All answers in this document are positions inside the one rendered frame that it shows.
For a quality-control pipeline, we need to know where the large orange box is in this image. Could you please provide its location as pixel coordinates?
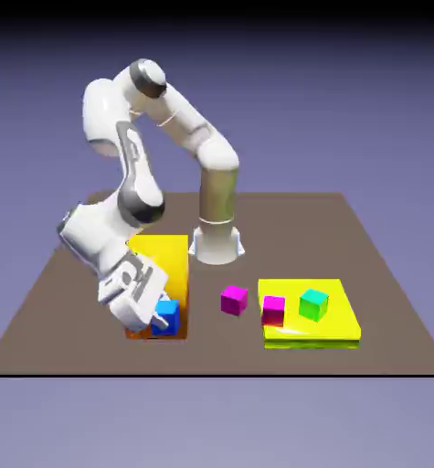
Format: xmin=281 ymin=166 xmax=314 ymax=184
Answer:
xmin=123 ymin=234 xmax=189 ymax=341

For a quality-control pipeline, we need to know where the small blue cube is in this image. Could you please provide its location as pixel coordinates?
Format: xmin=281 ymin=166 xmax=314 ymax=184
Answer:
xmin=150 ymin=299 xmax=182 ymax=336

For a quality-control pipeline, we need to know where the small magenta cube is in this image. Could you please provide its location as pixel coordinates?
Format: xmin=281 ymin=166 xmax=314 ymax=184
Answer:
xmin=260 ymin=295 xmax=287 ymax=327
xmin=220 ymin=284 xmax=249 ymax=316

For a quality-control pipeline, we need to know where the small green cube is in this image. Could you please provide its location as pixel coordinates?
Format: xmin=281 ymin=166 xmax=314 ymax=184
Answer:
xmin=298 ymin=287 xmax=330 ymax=324

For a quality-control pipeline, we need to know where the large yellow box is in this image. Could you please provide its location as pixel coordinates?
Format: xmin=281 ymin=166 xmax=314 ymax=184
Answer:
xmin=257 ymin=278 xmax=362 ymax=350

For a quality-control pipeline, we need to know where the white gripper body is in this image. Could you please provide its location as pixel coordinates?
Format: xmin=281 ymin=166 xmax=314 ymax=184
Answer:
xmin=108 ymin=255 xmax=169 ymax=332

